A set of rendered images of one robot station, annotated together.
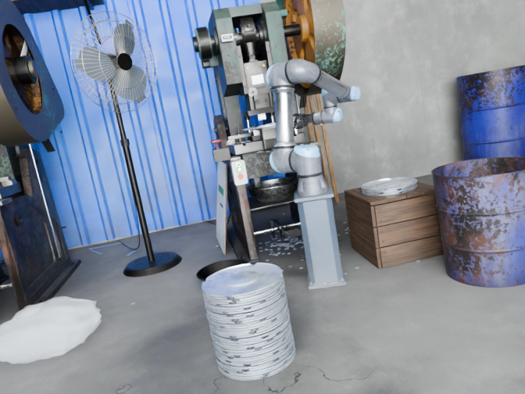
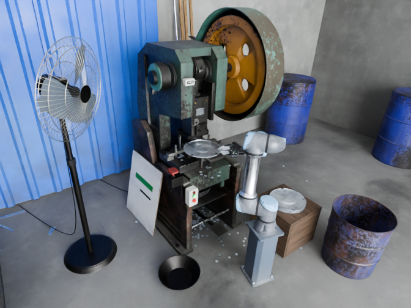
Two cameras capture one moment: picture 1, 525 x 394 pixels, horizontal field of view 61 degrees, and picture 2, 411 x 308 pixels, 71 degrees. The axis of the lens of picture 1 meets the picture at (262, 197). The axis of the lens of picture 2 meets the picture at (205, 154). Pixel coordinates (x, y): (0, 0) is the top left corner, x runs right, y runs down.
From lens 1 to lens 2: 1.62 m
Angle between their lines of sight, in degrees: 33
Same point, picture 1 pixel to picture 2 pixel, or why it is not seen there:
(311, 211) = (267, 244)
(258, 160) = (200, 179)
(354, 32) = not seen: hidden behind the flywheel
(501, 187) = (385, 237)
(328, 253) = (269, 265)
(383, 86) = not seen: hidden behind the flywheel
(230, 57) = (187, 96)
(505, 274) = (366, 273)
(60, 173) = not seen: outside the picture
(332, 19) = (275, 83)
